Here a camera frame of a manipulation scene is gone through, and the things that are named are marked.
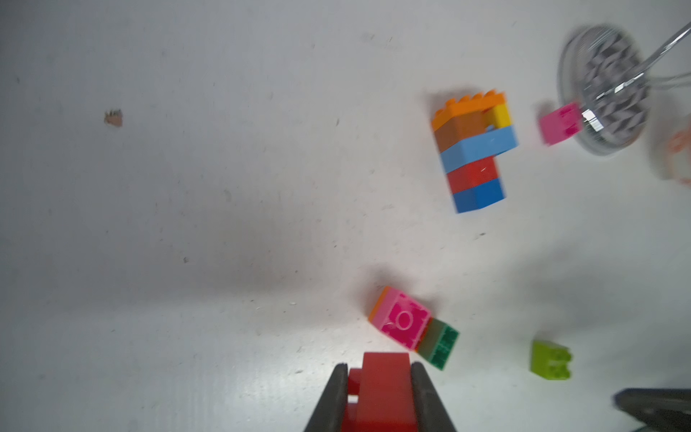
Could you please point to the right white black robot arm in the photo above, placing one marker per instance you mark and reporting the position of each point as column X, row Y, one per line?
column 658, row 409

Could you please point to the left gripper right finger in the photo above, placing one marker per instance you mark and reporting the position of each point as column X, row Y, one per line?
column 431, row 414

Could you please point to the dark green lego brick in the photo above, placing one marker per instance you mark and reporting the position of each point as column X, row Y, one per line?
column 437, row 343

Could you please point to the brown lego brick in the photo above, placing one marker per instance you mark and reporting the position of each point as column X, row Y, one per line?
column 460, row 128

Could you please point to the orange long lego brick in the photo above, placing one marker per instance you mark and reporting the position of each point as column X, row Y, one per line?
column 382, row 296

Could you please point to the light blue lego plate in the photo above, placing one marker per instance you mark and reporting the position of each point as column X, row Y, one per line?
column 489, row 144

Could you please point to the yellow lego brick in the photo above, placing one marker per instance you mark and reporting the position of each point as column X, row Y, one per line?
column 497, row 117

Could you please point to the small red lego brick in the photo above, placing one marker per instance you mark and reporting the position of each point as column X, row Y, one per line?
column 472, row 175

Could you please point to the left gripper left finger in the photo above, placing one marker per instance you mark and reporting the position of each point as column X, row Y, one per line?
column 329, row 413

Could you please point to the silver metal jewelry stand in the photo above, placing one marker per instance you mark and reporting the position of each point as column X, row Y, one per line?
column 601, row 71

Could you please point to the orange patterned small plate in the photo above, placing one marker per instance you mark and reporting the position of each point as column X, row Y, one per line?
column 674, row 153

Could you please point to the blue small lego brick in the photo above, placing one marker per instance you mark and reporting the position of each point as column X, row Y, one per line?
column 479, row 197

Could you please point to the magenta lego brick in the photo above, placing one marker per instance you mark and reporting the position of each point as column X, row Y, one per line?
column 561, row 124

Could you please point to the pink lego brick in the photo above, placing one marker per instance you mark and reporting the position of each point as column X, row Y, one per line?
column 402, row 319

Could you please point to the lime green lego brick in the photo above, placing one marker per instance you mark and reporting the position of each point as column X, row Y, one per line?
column 550, row 361

